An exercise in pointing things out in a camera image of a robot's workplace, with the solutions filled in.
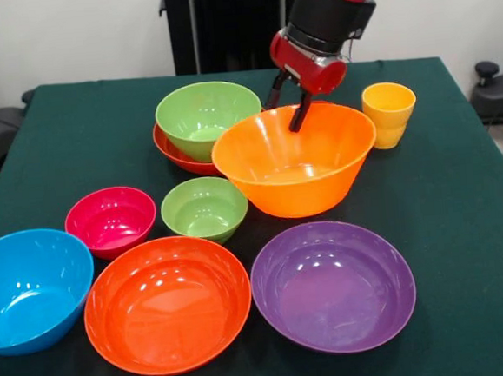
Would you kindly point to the yellow cup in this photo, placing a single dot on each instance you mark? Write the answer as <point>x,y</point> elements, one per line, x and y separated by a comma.
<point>387,116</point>

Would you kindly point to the large orange bowl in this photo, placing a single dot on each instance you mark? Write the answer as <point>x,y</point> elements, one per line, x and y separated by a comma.
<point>286,189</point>

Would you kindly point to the large red bowl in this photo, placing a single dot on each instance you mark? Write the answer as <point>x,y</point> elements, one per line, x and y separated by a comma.
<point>174,152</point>
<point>167,312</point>

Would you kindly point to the small green bowl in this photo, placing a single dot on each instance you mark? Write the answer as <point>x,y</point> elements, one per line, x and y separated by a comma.
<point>203,209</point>

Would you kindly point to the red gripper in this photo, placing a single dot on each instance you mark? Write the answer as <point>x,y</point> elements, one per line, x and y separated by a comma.
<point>307,68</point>

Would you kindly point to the purple bowl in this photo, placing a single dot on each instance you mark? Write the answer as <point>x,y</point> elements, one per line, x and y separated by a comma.
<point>333,290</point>

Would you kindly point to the blue bowl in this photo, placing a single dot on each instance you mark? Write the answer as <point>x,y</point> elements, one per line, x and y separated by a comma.
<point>29,297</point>

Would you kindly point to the pink bowl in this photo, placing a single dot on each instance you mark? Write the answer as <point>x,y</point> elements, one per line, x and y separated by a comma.
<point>110,221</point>

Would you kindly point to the large green bowl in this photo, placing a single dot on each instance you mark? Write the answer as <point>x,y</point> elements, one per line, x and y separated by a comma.
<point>193,114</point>

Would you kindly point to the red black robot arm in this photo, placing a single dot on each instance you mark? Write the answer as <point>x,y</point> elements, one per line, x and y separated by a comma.
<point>333,7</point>

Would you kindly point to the dark green table cloth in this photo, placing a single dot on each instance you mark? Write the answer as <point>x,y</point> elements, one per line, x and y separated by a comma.
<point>100,143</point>

